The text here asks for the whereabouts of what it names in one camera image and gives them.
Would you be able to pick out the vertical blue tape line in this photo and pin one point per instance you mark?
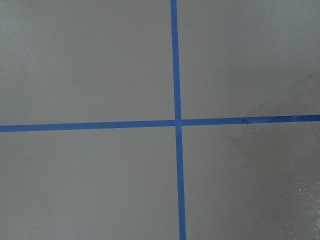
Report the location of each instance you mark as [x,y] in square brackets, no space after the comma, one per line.
[178,75]

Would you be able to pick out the horizontal blue tape line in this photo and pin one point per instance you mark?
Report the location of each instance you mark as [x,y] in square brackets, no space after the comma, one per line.
[159,123]

